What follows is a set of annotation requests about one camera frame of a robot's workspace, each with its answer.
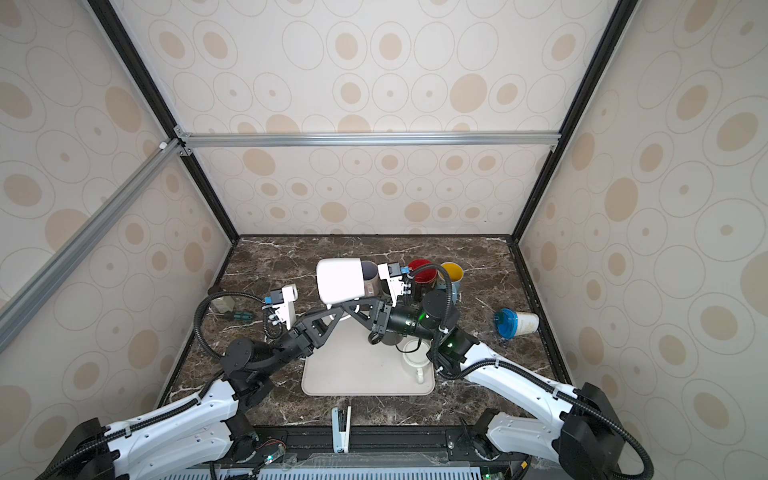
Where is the white ribbed-base mug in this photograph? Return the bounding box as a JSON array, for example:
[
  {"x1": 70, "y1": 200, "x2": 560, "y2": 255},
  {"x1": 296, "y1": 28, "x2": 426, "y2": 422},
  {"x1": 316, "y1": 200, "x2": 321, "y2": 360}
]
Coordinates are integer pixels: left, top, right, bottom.
[{"x1": 316, "y1": 258, "x2": 365, "y2": 305}]

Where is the plain white mug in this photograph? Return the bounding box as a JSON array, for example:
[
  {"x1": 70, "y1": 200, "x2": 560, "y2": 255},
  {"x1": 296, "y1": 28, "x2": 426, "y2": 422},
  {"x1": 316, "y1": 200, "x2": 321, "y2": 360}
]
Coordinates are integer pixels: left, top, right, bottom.
[{"x1": 400, "y1": 339, "x2": 431, "y2": 385}]

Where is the black skull mug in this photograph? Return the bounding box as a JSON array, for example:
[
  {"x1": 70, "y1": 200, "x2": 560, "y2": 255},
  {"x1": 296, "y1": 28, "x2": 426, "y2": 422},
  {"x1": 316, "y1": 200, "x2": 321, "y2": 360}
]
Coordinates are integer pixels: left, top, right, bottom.
[{"x1": 408, "y1": 259, "x2": 438, "y2": 303}]

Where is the blue butterfly mug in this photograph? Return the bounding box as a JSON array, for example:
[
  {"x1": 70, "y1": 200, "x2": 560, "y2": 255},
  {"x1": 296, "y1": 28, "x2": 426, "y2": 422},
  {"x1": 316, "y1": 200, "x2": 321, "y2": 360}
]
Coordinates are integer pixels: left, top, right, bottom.
[{"x1": 441, "y1": 262, "x2": 464, "y2": 304}]

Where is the small black mug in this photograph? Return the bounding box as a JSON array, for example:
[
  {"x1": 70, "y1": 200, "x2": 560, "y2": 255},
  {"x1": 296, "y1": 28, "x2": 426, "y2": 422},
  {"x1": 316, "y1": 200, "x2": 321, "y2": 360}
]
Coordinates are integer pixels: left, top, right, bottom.
[{"x1": 367, "y1": 330, "x2": 404, "y2": 346}]

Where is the pink iridescent mug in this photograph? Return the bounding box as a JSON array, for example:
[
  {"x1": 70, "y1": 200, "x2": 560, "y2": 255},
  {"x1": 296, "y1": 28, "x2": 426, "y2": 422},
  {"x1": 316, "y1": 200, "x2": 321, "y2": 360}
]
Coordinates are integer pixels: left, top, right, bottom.
[{"x1": 361, "y1": 260, "x2": 381, "y2": 297}]

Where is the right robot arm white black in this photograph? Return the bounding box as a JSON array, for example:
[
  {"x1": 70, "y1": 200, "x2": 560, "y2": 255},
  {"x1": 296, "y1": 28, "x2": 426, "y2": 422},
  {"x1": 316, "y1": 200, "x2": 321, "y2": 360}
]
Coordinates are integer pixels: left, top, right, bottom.
[{"x1": 331, "y1": 264, "x2": 655, "y2": 479}]

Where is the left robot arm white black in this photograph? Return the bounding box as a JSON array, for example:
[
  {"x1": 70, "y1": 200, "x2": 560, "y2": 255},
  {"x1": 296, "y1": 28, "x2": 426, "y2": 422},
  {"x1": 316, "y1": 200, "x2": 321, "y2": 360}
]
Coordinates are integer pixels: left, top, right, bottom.
[{"x1": 40, "y1": 294, "x2": 364, "y2": 479}]

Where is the beige rectangular tray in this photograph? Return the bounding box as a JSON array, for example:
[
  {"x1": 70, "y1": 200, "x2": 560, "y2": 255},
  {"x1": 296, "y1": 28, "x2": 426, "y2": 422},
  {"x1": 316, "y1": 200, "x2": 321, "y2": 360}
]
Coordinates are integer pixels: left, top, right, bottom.
[{"x1": 302, "y1": 320, "x2": 436, "y2": 397}]

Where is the white blue clip stand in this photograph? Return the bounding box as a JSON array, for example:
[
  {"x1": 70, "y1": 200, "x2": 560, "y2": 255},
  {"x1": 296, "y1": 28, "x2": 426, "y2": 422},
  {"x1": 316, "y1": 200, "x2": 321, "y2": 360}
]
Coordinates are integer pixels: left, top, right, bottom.
[{"x1": 331, "y1": 406, "x2": 352, "y2": 453}]

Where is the blue white plastic bottle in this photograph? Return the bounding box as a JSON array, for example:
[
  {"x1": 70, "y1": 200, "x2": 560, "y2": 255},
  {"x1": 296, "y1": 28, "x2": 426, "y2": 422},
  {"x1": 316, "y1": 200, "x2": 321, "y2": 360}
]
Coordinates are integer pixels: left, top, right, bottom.
[{"x1": 494, "y1": 308, "x2": 539, "y2": 340}]

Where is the left diagonal aluminium bar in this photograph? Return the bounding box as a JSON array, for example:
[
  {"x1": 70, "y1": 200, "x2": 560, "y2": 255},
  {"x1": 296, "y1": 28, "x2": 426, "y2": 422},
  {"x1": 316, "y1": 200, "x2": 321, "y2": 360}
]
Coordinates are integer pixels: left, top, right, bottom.
[{"x1": 1, "y1": 138, "x2": 181, "y2": 350}]

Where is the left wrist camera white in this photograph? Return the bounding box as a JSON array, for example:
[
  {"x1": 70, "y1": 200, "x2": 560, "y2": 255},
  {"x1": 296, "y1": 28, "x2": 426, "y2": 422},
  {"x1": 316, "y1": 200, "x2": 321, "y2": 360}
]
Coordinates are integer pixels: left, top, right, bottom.
[{"x1": 262, "y1": 284, "x2": 298, "y2": 330}]

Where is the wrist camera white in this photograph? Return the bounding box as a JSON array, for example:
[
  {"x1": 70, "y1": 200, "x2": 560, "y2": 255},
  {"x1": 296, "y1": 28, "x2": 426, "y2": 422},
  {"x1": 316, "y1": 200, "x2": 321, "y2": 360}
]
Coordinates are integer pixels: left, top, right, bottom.
[
  {"x1": 377, "y1": 262, "x2": 411, "y2": 306},
  {"x1": 262, "y1": 284, "x2": 298, "y2": 330}
]

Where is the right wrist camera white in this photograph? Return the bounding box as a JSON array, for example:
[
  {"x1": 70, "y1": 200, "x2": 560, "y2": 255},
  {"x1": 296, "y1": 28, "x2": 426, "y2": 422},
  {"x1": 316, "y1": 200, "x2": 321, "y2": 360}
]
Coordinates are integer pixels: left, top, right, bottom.
[{"x1": 377, "y1": 262, "x2": 411, "y2": 306}]

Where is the green handled screwdriver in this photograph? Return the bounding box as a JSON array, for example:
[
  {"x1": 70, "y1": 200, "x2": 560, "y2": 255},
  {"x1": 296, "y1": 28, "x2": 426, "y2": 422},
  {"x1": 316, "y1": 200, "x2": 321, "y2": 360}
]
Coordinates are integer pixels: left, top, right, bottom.
[{"x1": 230, "y1": 311, "x2": 254, "y2": 323}]

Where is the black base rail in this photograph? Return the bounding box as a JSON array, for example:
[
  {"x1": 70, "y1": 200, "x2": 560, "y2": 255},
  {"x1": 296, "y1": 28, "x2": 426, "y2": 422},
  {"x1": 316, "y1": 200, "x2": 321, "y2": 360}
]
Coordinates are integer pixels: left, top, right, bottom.
[{"x1": 106, "y1": 423, "x2": 625, "y2": 480}]

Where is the horizontal aluminium frame bar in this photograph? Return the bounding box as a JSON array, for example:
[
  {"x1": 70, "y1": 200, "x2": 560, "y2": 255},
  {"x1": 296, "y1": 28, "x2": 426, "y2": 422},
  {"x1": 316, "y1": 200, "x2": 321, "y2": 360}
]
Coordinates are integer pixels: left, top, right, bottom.
[{"x1": 180, "y1": 130, "x2": 561, "y2": 148}]

